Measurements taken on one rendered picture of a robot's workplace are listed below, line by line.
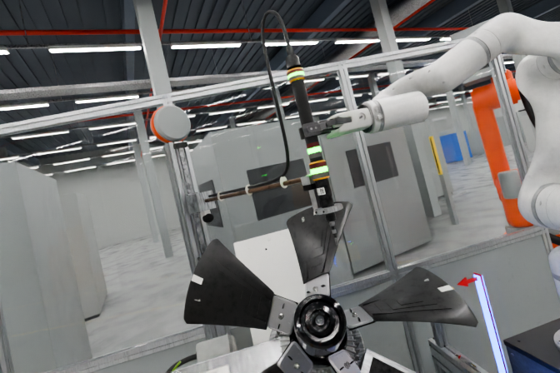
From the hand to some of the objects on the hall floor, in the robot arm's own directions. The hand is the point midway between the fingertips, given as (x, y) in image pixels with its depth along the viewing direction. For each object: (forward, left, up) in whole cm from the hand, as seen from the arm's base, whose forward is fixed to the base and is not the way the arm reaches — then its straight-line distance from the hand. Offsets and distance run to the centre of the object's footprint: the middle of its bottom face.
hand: (308, 131), depth 81 cm
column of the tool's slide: (+26, -67, -165) cm, 180 cm away
